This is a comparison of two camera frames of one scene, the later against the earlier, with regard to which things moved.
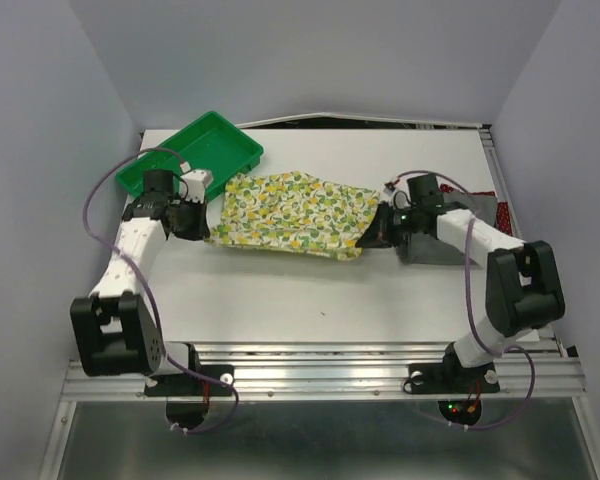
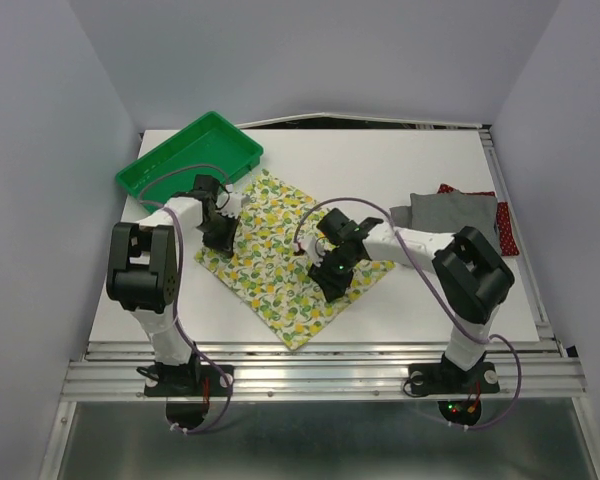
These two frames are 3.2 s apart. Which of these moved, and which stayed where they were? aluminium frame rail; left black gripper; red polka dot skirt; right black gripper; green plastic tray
Moved: left black gripper; right black gripper
Stayed: red polka dot skirt; aluminium frame rail; green plastic tray
